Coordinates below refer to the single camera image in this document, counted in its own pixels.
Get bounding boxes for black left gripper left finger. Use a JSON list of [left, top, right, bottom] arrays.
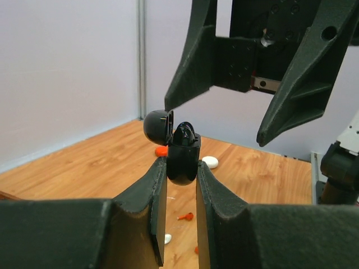
[[1, 157, 167, 268]]

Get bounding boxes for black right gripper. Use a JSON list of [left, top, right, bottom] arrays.
[[164, 0, 358, 147]]

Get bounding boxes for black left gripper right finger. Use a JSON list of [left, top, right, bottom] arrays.
[[196, 162, 358, 268]]

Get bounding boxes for black earbud charging case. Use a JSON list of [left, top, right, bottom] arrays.
[[143, 110, 201, 185]]

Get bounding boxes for black earbud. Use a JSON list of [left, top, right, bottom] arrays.
[[173, 122, 195, 146]]

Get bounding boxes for white earbud charging case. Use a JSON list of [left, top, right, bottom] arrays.
[[202, 156, 219, 169]]

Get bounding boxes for orange earbud charging case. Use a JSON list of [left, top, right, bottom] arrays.
[[155, 146, 168, 157]]

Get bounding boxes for white earbud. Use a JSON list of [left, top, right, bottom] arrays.
[[164, 234, 172, 245]]

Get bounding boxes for aluminium corner frame post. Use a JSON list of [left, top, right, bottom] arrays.
[[136, 0, 146, 120]]

